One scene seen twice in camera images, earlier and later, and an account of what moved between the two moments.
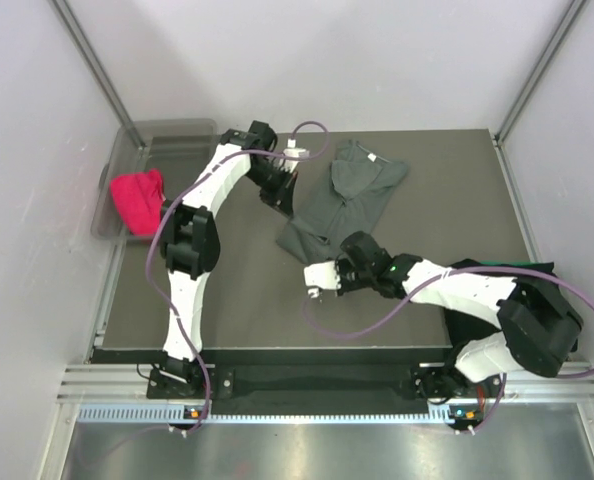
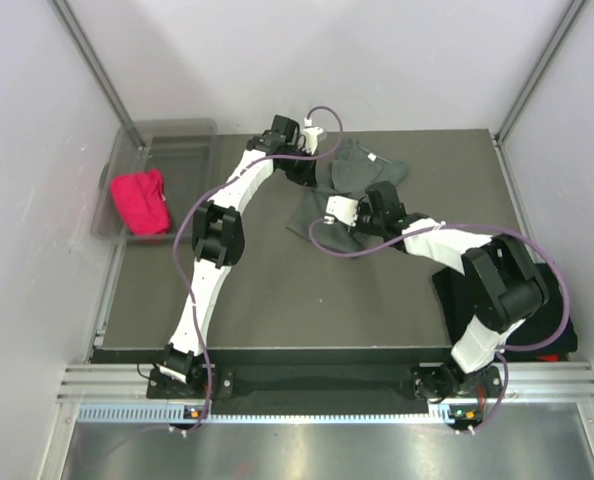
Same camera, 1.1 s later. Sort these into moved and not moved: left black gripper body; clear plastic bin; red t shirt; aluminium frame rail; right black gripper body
Moved: left black gripper body; right black gripper body
Not moved: clear plastic bin; red t shirt; aluminium frame rail
